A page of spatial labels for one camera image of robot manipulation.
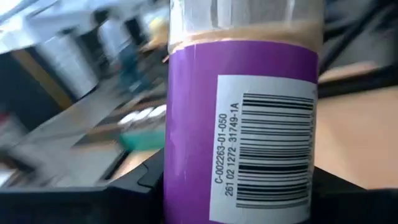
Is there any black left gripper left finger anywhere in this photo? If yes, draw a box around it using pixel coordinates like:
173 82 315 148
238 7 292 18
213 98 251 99
107 148 165 224

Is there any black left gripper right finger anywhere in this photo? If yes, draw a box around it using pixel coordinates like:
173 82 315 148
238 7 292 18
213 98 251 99
310 166 368 224

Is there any white lid sesame seasoning jar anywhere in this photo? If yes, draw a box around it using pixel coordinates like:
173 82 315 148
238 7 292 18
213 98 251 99
119 111 139 126
135 108 155 121

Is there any purple label spice bottle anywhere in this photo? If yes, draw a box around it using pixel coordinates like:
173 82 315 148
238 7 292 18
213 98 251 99
163 0 324 224

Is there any teal plastic bin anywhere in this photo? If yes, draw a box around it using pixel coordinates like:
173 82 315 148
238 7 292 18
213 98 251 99
119 129 165 152

